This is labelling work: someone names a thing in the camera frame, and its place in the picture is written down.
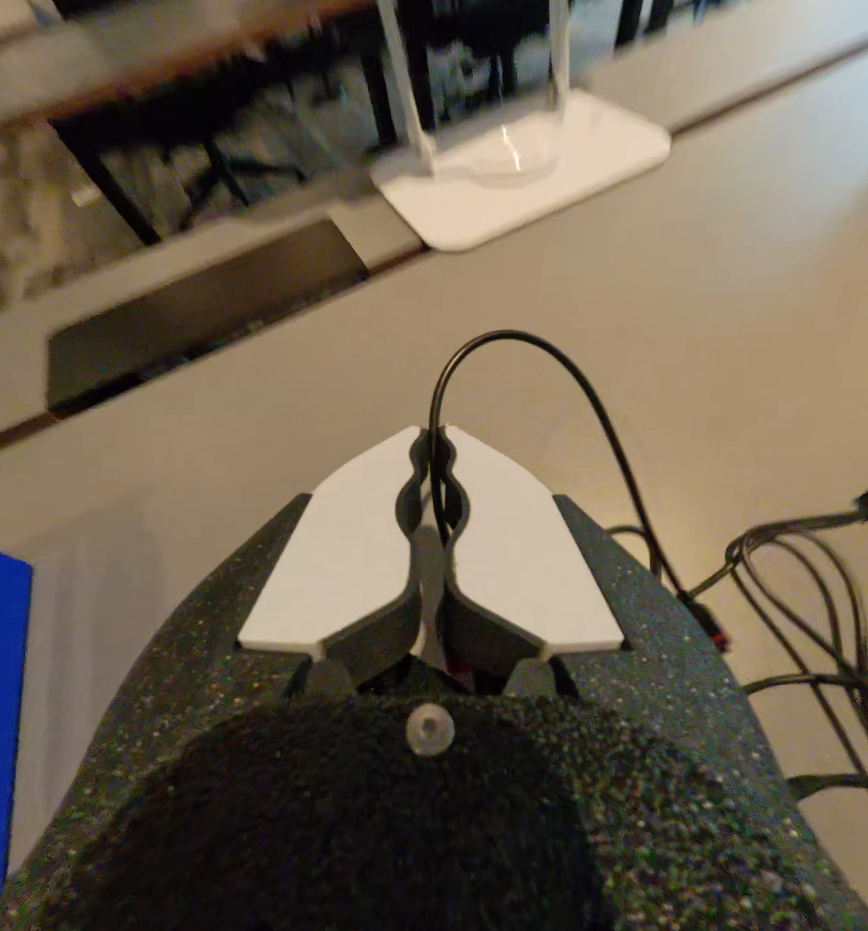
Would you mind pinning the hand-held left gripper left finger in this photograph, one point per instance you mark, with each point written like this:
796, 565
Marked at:
332, 560

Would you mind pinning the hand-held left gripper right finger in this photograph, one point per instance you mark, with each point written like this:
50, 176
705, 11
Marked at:
535, 574

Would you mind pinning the long grey desk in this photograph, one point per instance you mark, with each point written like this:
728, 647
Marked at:
150, 65

